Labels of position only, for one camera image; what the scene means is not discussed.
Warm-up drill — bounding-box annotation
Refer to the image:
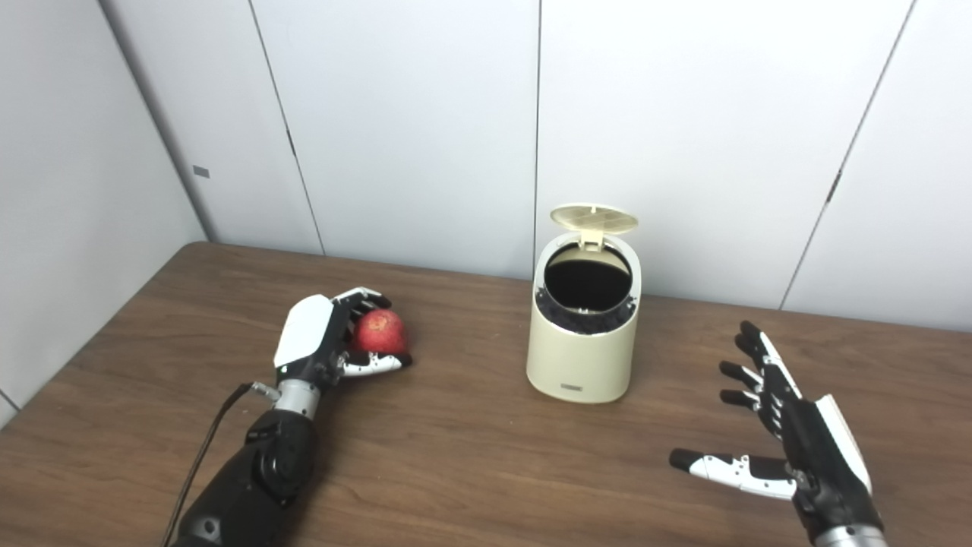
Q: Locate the cream round bin lid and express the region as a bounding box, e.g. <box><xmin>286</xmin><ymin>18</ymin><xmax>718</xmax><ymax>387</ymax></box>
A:
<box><xmin>550</xmin><ymin>203</ymin><xmax>639</xmax><ymax>250</ymax></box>

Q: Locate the cream-colored bin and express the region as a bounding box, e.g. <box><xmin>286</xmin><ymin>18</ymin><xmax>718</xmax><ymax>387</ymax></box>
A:
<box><xmin>526</xmin><ymin>233</ymin><xmax>642</xmax><ymax>404</ymax></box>

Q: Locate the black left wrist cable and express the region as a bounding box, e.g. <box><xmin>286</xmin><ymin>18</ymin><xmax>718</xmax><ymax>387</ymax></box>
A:
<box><xmin>161</xmin><ymin>382</ymin><xmax>280</xmax><ymax>547</ymax></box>

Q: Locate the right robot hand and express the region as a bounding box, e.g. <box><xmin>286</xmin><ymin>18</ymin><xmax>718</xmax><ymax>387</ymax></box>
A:
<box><xmin>669</xmin><ymin>320</ymin><xmax>885</xmax><ymax>544</ymax></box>

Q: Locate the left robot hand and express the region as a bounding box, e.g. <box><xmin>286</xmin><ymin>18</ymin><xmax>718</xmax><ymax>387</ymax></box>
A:
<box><xmin>273</xmin><ymin>286</ymin><xmax>413</xmax><ymax>388</ymax></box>

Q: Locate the red apple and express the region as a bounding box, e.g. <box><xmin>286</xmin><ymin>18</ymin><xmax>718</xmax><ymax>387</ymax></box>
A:
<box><xmin>351</xmin><ymin>308</ymin><xmax>409</xmax><ymax>356</ymax></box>

